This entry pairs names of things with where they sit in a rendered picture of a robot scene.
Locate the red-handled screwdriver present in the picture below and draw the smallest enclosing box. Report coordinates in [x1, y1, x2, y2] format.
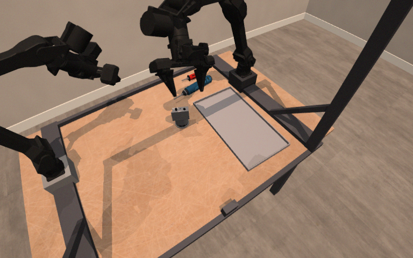
[183, 73, 196, 81]

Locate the black metal overhead frame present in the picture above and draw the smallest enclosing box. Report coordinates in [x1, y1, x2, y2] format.
[62, 0, 413, 258]

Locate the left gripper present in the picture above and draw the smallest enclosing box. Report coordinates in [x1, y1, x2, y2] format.
[68, 56, 121, 86]

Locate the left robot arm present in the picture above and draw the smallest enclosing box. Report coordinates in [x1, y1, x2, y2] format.
[0, 21, 102, 182]

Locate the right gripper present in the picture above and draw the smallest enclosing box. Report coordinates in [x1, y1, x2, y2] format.
[149, 35, 215, 97]

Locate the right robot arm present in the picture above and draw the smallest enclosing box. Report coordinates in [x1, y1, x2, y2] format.
[140, 0, 256, 78]

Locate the blue electric screwdriver barrel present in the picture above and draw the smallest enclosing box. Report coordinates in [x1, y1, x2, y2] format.
[174, 75, 212, 99]

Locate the grey cylinder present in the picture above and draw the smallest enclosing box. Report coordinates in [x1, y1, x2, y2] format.
[175, 119, 189, 128]

